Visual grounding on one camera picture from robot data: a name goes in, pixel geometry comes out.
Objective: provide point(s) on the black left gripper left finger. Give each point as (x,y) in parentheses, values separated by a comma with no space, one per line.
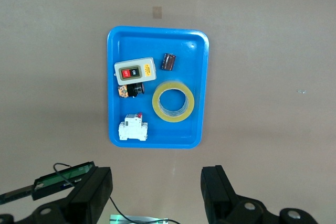
(92,195)

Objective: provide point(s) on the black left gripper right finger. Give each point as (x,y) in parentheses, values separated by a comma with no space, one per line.
(218,197)

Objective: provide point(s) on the yellow tape roll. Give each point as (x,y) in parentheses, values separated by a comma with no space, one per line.
(191,100)

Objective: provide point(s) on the clear tape scrap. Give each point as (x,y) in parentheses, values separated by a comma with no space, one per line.
(302,91)

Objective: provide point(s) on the tan tape patch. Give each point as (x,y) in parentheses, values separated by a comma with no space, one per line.
(157,12)

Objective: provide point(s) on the green circuit board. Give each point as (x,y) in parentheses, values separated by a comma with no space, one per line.
(65,174)

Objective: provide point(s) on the silver reflective plate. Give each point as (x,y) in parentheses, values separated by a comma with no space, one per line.
(141,219)

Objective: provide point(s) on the white circuit breaker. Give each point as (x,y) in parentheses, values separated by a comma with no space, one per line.
(132,129)

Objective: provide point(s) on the black orange push button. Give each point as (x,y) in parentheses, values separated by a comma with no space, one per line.
(136,89)

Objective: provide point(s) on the dark brown capacitor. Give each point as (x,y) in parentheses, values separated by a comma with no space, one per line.
(168,62)

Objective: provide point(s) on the blue plastic tray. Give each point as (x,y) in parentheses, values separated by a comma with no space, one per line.
(136,43)

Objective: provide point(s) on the grey on-off switch box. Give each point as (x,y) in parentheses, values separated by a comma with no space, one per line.
(147,70)

